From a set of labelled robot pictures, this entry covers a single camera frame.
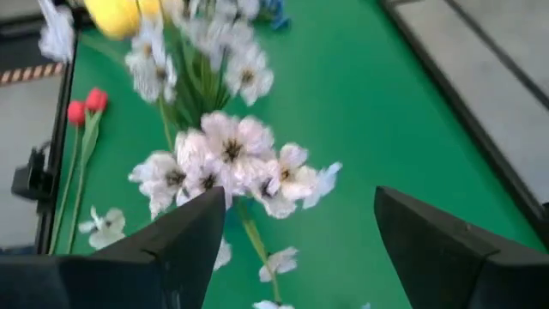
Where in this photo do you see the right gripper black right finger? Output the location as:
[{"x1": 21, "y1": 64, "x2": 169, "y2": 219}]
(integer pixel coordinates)
[{"x1": 373, "y1": 185, "x2": 549, "y2": 309}]

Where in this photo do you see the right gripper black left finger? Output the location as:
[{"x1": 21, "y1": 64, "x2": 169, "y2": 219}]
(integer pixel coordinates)
[{"x1": 0, "y1": 186, "x2": 227, "y2": 309}]

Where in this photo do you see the white artificial flower bunch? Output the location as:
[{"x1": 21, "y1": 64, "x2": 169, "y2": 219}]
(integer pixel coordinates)
[
  {"x1": 124, "y1": 0, "x2": 276, "y2": 143},
  {"x1": 78, "y1": 110, "x2": 345, "y2": 309}
]

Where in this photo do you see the red artificial tulip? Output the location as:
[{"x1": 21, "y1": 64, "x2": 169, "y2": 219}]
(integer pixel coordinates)
[
  {"x1": 63, "y1": 88, "x2": 110, "y2": 255},
  {"x1": 47, "y1": 100, "x2": 87, "y2": 255}
]

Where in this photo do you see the yellow artificial tulip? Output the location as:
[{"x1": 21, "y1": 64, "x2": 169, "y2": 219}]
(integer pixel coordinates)
[
  {"x1": 136, "y1": 0, "x2": 164, "y2": 23},
  {"x1": 83, "y1": 0, "x2": 143, "y2": 41}
]

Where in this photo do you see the blue artificial flower bunch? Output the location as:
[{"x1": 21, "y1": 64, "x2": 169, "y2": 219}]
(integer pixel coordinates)
[{"x1": 256, "y1": 0, "x2": 293, "y2": 32}]

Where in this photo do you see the green table mat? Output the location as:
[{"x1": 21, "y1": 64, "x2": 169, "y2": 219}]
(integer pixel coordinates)
[{"x1": 49, "y1": 0, "x2": 548, "y2": 309}]

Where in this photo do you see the black table frame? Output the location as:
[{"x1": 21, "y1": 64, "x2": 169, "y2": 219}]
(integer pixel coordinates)
[{"x1": 36, "y1": 0, "x2": 549, "y2": 256}]

